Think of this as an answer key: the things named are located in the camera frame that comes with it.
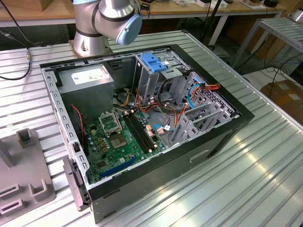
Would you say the orange red disk power wire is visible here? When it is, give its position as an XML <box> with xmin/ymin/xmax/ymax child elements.
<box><xmin>198</xmin><ymin>81</ymin><xmax>221</xmax><ymax>92</ymax></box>

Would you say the grey metal disk bay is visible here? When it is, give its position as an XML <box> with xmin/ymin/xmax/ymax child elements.
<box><xmin>169</xmin><ymin>91</ymin><xmax>240</xmax><ymax>146</ymax></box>

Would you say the black RAM slot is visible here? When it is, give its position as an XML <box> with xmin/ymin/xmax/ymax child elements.
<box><xmin>124</xmin><ymin>114</ymin><xmax>149</xmax><ymax>154</ymax></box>
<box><xmin>127</xmin><ymin>113</ymin><xmax>152</xmax><ymax>152</ymax></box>
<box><xmin>130</xmin><ymin>113</ymin><xmax>155</xmax><ymax>151</ymax></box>
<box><xmin>133</xmin><ymin>112</ymin><xmax>159</xmax><ymax>149</ymax></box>

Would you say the grey metal drive cage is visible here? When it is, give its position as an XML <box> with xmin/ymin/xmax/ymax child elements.
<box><xmin>132</xmin><ymin>50</ymin><xmax>193</xmax><ymax>114</ymax></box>

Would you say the CPU socket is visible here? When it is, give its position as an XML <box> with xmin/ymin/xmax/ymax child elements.
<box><xmin>108</xmin><ymin>133</ymin><xmax>129</xmax><ymax>150</ymax></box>

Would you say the green motherboard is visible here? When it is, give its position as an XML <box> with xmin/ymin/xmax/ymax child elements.
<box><xmin>84</xmin><ymin>110</ymin><xmax>166</xmax><ymax>183</ymax></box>

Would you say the silver socket cover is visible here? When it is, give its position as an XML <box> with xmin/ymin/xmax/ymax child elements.
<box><xmin>98</xmin><ymin>110</ymin><xmax>122</xmax><ymax>137</ymax></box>

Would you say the blue plastic drive latch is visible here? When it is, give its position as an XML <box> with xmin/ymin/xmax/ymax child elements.
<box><xmin>140</xmin><ymin>53</ymin><xmax>168</xmax><ymax>74</ymax></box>

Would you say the long blue expansion slot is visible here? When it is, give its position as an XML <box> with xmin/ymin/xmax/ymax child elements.
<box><xmin>98</xmin><ymin>155</ymin><xmax>138</xmax><ymax>180</ymax></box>

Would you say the black PC case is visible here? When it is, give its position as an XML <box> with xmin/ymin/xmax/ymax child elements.
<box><xmin>39</xmin><ymin>44</ymin><xmax>256</xmax><ymax>224</ymax></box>

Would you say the grey power supply unit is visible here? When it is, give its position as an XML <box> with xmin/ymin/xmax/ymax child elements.
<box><xmin>56</xmin><ymin>64</ymin><xmax>116</xmax><ymax>121</ymax></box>

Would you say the grey black case latch flap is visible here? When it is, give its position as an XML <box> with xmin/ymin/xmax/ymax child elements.
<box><xmin>62</xmin><ymin>157</ymin><xmax>92</xmax><ymax>211</ymax></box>

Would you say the white desk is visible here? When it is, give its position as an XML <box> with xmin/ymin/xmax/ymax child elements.
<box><xmin>242</xmin><ymin>67</ymin><xmax>303</xmax><ymax>95</ymax></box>

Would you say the large brown cardboard box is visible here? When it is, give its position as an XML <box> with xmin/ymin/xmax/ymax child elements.
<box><xmin>226</xmin><ymin>17</ymin><xmax>292</xmax><ymax>60</ymax></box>

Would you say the cardboard box white label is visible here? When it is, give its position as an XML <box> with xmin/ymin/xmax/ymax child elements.
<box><xmin>260</xmin><ymin>79</ymin><xmax>303</xmax><ymax>119</ymax></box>

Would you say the long wooden desk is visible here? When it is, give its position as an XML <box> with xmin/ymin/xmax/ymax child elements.
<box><xmin>0</xmin><ymin>0</ymin><xmax>287</xmax><ymax>45</ymax></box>

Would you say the grey parts rack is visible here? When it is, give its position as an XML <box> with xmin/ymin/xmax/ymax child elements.
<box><xmin>0</xmin><ymin>128</ymin><xmax>57</xmax><ymax>219</ymax></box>

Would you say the slatted metal table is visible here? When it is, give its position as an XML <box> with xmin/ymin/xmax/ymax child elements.
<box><xmin>233</xmin><ymin>17</ymin><xmax>303</xmax><ymax>69</ymax></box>

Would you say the red orange wire bundle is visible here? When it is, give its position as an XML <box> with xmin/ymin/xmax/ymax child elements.
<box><xmin>134</xmin><ymin>87</ymin><xmax>171</xmax><ymax>116</ymax></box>

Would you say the blue SATA wire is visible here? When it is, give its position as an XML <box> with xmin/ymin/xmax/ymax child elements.
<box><xmin>152</xmin><ymin>76</ymin><xmax>205</xmax><ymax>133</ymax></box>

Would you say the red black twisted wire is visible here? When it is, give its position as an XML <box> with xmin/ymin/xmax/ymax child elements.
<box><xmin>70</xmin><ymin>105</ymin><xmax>86</xmax><ymax>148</ymax></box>

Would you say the black cable brass connector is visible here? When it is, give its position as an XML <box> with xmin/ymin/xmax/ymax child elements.
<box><xmin>0</xmin><ymin>46</ymin><xmax>32</xmax><ymax>80</ymax></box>

